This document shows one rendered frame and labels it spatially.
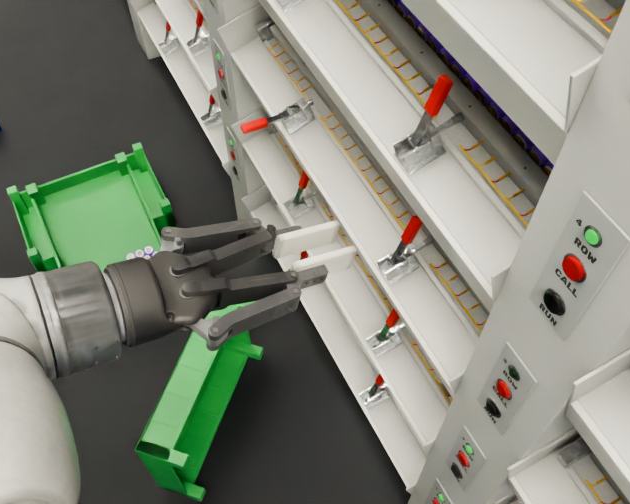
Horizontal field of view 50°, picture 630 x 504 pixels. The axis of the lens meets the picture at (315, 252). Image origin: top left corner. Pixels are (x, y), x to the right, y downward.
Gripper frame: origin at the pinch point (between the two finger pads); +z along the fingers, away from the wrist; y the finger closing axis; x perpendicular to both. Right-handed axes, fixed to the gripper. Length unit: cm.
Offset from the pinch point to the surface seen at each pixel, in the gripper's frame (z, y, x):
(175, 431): -9.8, -7.2, -48.1
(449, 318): 14.1, 8.6, -6.9
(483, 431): 10.1, 20.9, -7.6
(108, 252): -6, -55, -62
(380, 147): 6.4, -2.9, 10.0
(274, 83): 13.0, -34.6, -7.6
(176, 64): 21, -91, -46
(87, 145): 0, -92, -67
